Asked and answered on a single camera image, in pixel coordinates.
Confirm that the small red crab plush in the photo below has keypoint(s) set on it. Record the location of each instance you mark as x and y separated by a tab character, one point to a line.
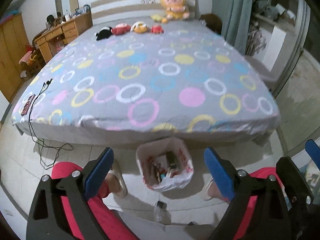
157	29

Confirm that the clear plastic bottle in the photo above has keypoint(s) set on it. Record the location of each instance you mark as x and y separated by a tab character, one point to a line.
159	212

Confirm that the cream slipper right foot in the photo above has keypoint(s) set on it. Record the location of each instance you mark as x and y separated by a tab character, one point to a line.
209	190

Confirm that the red round plush toy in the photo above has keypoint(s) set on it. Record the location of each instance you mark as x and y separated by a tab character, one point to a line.
121	29

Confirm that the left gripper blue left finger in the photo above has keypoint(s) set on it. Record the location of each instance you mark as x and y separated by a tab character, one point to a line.
95	172

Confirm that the wall mirror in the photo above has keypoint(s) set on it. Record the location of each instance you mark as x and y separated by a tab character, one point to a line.
66	8

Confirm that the bed with circle-pattern sheet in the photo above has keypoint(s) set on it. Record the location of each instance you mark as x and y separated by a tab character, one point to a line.
187	82

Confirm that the wooden desk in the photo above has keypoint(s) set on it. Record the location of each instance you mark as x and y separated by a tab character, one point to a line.
51	42

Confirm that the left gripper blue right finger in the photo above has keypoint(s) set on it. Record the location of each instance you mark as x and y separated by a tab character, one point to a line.
222	172

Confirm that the yellow wooden wardrobe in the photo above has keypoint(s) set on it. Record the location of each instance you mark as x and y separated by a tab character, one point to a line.
13	40

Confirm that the black white plush toy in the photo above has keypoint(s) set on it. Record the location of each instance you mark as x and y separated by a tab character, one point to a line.
104	33

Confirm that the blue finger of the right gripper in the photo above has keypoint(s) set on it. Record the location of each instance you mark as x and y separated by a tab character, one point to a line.
313	150

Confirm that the cream slipper foot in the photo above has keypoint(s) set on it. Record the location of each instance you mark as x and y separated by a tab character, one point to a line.
115	180
209	190

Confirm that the yellow white plush toy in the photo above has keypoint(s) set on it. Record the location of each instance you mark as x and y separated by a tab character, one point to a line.
139	27

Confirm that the teal curtain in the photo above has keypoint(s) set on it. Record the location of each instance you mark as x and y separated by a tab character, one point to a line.
235	16

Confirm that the dark green box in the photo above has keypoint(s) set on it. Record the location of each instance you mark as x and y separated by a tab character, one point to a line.
171	160

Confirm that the cream slipper left foot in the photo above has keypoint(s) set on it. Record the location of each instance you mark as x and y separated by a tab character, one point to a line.
115	180

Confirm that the large yellow pig plush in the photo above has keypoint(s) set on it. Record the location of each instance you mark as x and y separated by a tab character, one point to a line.
175	9

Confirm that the brown plush chair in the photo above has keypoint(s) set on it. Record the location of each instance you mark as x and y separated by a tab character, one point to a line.
213	22

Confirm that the wooden striped headboard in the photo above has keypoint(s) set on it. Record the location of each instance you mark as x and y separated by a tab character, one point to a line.
104	11

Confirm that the phone with pink case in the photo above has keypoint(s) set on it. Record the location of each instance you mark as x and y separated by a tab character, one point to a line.
27	105

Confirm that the small yellow duck plush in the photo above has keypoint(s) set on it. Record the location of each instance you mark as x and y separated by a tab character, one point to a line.
158	18

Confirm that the trash bin with printed bag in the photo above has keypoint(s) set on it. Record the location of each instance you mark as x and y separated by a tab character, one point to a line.
155	152

